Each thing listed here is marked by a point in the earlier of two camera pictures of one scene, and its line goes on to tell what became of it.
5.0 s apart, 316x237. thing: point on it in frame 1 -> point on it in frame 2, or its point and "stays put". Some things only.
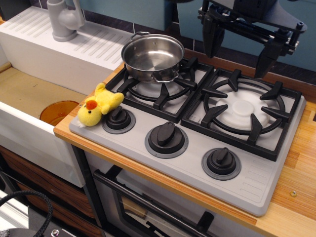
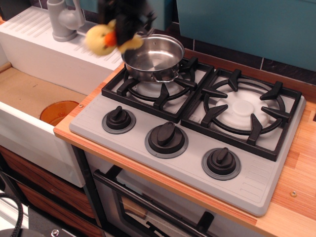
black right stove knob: (221, 164) stays put
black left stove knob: (118, 121) stays put
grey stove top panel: (198, 159) stays put
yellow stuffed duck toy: (90, 113) -> (101, 39)
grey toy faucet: (65, 21) stays put
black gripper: (265, 19) -> (131, 16)
